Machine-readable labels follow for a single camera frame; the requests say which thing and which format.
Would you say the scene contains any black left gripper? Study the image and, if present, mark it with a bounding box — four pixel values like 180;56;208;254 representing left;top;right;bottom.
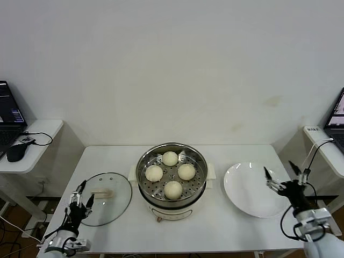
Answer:
63;180;95;231

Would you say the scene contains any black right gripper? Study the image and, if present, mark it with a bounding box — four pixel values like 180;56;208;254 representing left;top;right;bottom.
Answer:
263;160;310;209

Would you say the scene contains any glass pot lid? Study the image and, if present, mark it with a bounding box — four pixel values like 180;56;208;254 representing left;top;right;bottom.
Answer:
71;172;133;226

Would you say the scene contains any white steamed baozi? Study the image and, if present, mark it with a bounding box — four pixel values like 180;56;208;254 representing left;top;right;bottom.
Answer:
177;163;196;181
145;165;163;182
162;150;178;167
163;181;183;200

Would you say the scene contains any stainless steel steamer basket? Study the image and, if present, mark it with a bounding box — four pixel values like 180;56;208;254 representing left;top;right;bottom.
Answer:
135;142;209;203

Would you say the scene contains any black metal crossbar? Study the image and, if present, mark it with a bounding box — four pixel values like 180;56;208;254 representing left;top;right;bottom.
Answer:
25;196;63;201
299;193;340;201

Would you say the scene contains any white round plate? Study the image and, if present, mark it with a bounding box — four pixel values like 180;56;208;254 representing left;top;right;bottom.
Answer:
223;161;291;218

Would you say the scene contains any white side desk labelled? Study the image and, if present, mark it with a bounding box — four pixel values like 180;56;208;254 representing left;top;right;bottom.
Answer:
303;125;344;237

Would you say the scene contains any white side desk rounded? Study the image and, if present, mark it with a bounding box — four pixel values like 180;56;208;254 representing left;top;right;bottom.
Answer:
0;119;65;239

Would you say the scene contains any black laptop light screen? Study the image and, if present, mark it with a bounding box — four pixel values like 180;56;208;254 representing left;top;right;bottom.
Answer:
323;87;344;151

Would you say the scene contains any black computer mouse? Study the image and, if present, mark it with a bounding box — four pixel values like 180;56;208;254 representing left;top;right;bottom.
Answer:
6;144;26;163

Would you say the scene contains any cream electric cooking pot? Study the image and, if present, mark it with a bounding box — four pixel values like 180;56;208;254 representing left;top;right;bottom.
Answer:
127;162;217;223

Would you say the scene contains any black laptop dark screen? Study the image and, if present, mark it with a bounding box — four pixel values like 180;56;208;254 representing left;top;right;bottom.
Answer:
0;80;28;159

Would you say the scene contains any black cable with adapter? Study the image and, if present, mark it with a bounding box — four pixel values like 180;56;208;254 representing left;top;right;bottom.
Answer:
296;138;335;223

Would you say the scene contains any white flat cable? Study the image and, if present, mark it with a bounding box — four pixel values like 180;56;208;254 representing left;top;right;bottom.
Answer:
300;137;335;169

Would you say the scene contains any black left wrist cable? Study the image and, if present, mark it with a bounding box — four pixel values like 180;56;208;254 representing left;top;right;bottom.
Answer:
40;206;78;242

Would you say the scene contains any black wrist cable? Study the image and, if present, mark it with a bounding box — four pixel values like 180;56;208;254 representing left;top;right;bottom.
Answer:
279;205;307;241
40;206;78;242

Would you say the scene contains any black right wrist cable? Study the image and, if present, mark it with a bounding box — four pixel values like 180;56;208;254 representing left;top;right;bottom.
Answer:
279;205;307;241

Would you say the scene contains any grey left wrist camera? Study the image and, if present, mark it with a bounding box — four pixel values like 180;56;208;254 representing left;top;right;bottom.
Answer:
70;238;91;252

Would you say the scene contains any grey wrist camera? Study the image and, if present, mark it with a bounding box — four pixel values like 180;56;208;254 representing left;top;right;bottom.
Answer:
311;207;332;223
70;238;91;252

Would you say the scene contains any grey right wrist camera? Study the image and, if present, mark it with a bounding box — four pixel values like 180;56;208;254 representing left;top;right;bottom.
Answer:
311;207;332;223

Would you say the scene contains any black hub cable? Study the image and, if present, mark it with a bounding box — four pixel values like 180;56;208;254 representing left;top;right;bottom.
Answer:
20;131;53;147

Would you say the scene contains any white floor cable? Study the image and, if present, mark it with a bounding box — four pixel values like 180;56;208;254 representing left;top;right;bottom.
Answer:
0;216;42;242

